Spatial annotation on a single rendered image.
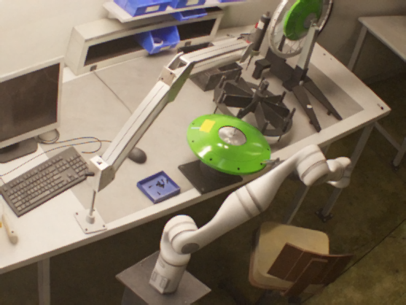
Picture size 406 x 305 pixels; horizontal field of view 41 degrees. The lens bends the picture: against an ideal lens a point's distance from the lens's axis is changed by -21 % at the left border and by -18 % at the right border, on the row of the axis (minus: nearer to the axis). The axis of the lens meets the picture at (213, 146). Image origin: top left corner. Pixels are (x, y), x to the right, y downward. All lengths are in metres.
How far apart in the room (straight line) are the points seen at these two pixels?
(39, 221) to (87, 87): 0.85
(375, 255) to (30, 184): 2.48
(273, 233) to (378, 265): 1.31
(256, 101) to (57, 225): 1.11
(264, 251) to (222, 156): 0.56
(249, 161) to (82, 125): 0.67
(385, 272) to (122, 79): 2.11
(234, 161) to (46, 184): 0.71
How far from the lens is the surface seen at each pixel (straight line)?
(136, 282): 2.05
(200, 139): 2.30
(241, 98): 2.68
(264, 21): 2.30
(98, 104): 2.60
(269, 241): 2.70
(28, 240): 1.99
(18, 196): 2.10
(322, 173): 1.80
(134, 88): 2.73
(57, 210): 2.11
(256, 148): 2.34
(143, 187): 2.28
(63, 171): 2.23
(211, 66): 2.11
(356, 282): 3.66
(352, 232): 3.95
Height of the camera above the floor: 2.47
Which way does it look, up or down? 37 degrees down
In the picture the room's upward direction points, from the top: 21 degrees clockwise
